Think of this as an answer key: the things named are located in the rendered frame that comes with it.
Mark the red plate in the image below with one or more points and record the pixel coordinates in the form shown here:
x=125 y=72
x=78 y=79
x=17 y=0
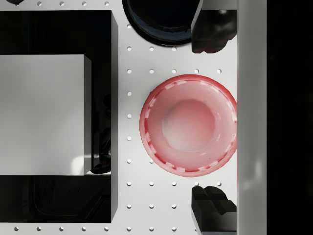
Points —
x=188 y=124

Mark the black plate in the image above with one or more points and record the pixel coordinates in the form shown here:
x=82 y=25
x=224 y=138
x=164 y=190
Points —
x=159 y=27

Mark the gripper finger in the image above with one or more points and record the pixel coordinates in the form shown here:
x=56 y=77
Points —
x=212 y=31
x=212 y=215

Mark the black stove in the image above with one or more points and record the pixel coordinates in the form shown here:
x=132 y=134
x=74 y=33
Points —
x=41 y=112

